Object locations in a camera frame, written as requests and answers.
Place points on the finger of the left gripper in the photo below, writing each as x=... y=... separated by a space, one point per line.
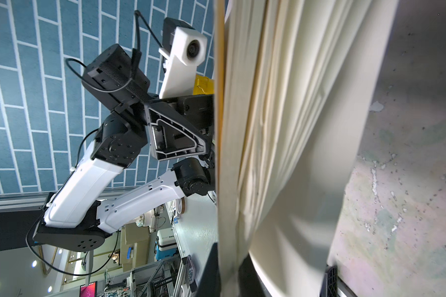
x=172 y=133

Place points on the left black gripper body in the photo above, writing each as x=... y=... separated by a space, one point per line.
x=201 y=110

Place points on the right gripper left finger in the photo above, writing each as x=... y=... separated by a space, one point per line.
x=210 y=283

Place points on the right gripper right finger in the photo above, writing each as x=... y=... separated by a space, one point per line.
x=248 y=282

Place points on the blue book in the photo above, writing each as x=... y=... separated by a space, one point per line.
x=294 y=83

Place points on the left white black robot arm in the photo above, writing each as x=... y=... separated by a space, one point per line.
x=75 y=218

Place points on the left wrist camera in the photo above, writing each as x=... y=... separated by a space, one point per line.
x=183 y=49

